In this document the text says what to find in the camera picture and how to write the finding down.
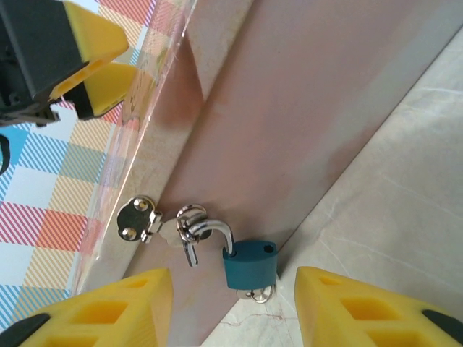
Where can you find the teal padlock with chrome shackle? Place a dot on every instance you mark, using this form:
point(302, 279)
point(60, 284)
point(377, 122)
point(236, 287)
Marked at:
point(249, 267)

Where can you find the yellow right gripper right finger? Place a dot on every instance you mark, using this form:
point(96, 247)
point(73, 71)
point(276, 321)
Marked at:
point(361, 318)

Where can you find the silver metal hasp latch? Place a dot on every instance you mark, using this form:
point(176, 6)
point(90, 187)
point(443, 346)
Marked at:
point(132, 218)

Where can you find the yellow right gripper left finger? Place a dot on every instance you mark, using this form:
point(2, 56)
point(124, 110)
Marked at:
point(90, 325)

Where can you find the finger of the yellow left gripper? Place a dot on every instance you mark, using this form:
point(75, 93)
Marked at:
point(54, 43)
point(105, 90)

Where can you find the small silver key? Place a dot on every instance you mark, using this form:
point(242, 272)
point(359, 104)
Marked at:
point(191, 254)

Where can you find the silver metal staple loop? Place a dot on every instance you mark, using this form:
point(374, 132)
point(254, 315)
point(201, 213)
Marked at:
point(191, 217)

